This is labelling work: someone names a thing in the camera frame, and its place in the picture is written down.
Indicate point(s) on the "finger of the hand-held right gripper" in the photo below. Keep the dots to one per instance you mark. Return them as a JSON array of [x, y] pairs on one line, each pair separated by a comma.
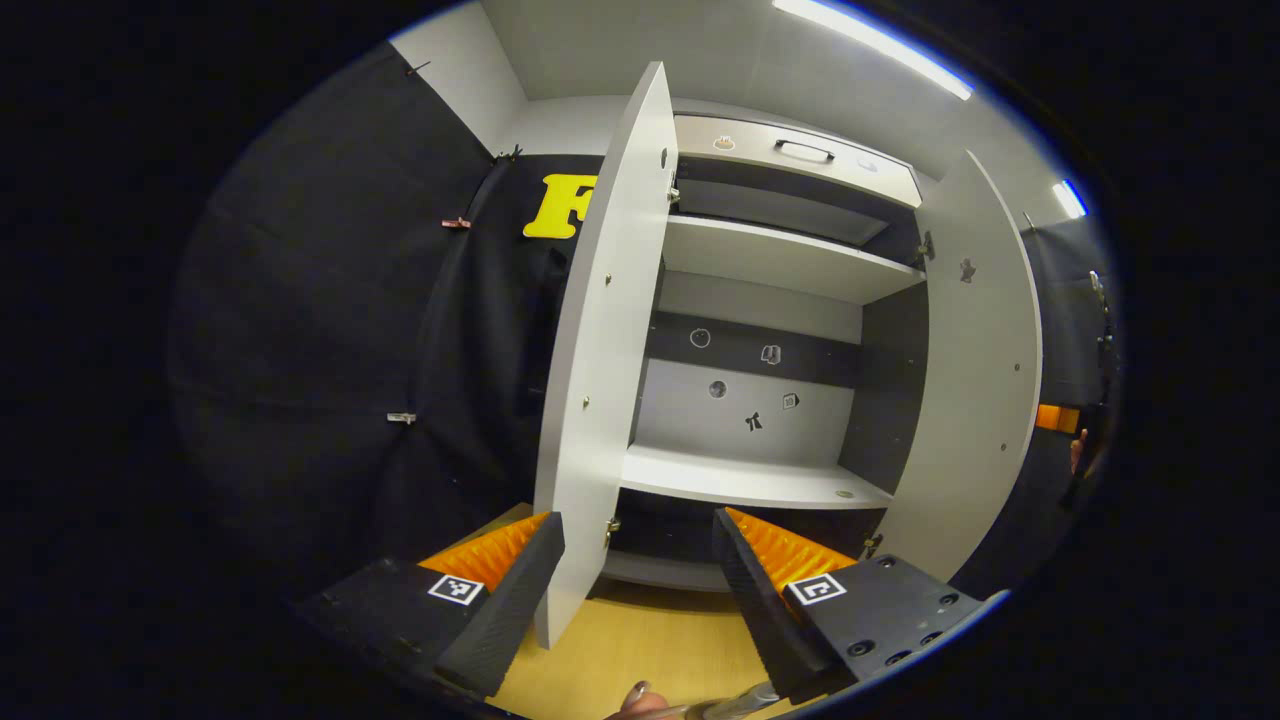
[[1058, 418]]

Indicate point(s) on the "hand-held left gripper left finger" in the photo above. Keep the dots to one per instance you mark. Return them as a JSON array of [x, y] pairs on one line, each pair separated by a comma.
[[515, 600]]

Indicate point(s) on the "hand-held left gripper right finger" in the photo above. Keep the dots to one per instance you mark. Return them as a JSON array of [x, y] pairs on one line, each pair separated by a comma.
[[760, 610]]

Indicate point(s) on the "white cabinet door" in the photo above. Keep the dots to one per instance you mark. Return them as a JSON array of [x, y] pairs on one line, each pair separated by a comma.
[[980, 400], [600, 350]]

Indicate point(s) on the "grey and white cabinet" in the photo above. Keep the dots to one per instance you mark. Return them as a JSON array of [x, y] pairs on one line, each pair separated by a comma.
[[890, 380]]

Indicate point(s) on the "metal door hinge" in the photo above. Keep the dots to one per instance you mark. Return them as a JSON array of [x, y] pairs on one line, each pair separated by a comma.
[[673, 188], [925, 248], [872, 545], [611, 530]]

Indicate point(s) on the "white cabinet shelf board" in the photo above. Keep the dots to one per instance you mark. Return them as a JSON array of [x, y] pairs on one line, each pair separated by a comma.
[[780, 258], [740, 478]]

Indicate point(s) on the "beige cabinet drawer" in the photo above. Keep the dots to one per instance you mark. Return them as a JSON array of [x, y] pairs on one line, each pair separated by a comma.
[[755, 155]]

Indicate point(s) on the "metal cloth clip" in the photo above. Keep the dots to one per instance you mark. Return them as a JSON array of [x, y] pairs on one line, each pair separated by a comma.
[[455, 222], [400, 417]]

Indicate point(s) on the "ceiling strip light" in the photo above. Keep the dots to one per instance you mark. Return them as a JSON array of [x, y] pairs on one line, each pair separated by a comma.
[[870, 45], [1069, 199]]

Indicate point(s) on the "black backdrop cloth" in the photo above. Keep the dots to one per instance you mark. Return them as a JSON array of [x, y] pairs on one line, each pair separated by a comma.
[[320, 350]]

